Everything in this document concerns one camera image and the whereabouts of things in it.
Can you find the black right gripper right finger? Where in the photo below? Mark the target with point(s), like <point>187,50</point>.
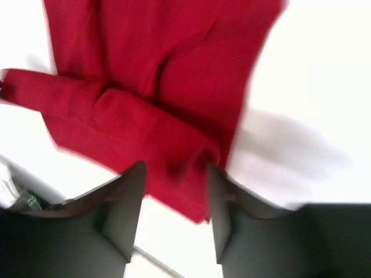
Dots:
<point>253,238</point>

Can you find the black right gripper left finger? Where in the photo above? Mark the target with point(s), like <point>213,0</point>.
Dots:
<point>89,236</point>

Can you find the dark red t-shirt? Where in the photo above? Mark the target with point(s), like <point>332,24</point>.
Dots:
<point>158,81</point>

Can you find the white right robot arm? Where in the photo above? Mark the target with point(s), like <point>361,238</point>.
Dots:
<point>11,185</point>

